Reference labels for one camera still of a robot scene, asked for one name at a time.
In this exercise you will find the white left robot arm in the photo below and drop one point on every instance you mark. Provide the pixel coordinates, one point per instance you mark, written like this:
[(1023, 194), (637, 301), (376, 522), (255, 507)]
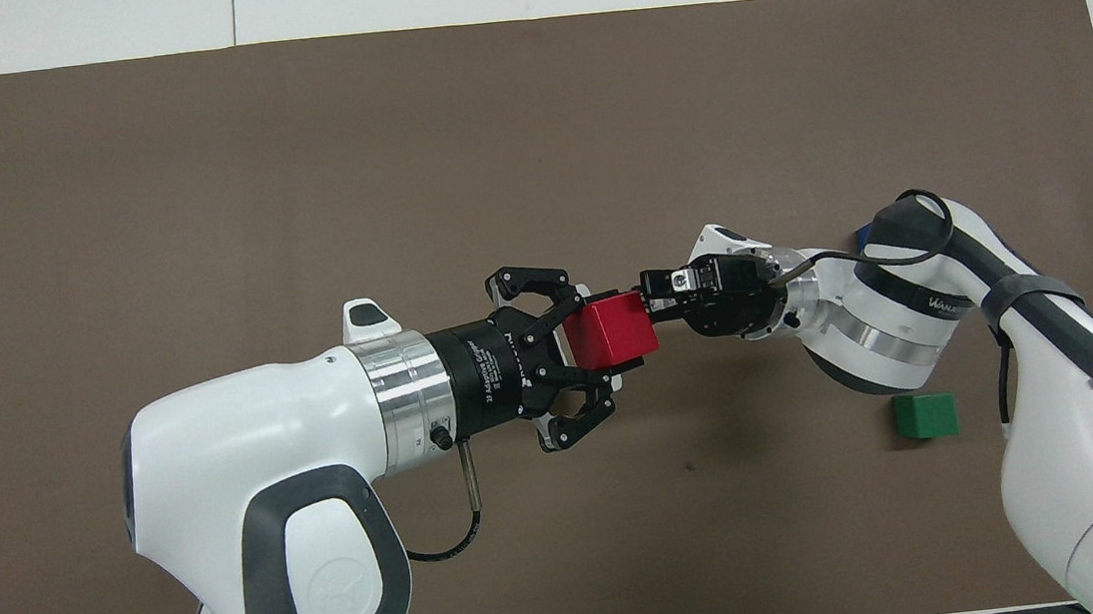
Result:
[(220, 459)]

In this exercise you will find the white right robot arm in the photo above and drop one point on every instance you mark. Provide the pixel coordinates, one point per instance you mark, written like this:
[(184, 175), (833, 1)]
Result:
[(1076, 497)]

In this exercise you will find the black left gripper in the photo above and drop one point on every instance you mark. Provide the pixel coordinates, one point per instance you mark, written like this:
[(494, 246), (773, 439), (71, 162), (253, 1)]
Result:
[(493, 372)]

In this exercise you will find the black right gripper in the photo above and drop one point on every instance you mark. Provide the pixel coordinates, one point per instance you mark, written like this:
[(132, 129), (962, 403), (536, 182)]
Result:
[(736, 294)]

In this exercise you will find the blue wooden block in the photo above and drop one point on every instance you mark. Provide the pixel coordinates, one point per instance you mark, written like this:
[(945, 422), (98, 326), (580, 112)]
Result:
[(863, 238)]

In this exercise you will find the red wooden block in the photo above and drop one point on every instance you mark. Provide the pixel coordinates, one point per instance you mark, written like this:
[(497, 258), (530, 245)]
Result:
[(614, 331)]

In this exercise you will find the green wooden block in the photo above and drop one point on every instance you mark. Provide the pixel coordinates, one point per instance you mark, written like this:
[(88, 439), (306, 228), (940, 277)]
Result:
[(926, 416)]

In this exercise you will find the brown table mat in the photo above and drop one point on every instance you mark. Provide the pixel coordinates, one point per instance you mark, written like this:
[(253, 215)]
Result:
[(531, 148)]

